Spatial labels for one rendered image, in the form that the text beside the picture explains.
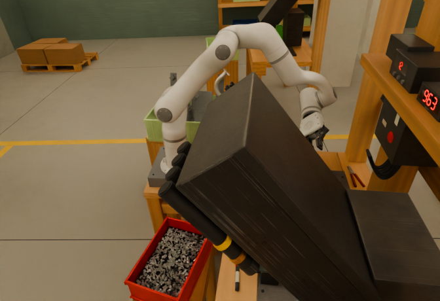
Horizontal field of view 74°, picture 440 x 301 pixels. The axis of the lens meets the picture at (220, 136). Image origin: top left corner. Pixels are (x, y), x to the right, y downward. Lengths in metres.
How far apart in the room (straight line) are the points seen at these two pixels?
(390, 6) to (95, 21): 7.76
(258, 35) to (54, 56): 5.58
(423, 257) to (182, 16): 7.53
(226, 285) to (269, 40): 0.91
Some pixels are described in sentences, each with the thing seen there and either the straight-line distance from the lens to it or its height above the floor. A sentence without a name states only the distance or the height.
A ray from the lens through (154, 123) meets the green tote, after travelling 1.97.
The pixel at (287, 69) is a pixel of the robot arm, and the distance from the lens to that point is 1.23.
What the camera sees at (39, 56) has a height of 0.30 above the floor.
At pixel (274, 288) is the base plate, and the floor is 0.90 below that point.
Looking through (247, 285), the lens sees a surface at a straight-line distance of 1.14.
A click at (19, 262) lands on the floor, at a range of 2.77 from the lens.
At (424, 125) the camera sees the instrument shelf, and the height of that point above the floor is 1.54.
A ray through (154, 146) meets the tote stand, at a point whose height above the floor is 0.72.
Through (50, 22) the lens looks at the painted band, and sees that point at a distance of 9.15.
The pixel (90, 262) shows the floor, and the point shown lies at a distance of 2.51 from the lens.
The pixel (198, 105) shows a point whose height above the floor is 0.95.
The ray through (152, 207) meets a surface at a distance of 1.64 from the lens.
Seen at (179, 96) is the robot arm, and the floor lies 1.35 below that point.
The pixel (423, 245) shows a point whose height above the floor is 1.24.
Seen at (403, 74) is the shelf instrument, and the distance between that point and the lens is 0.97.
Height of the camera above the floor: 1.89
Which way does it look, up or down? 33 degrees down
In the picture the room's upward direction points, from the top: 3 degrees counter-clockwise
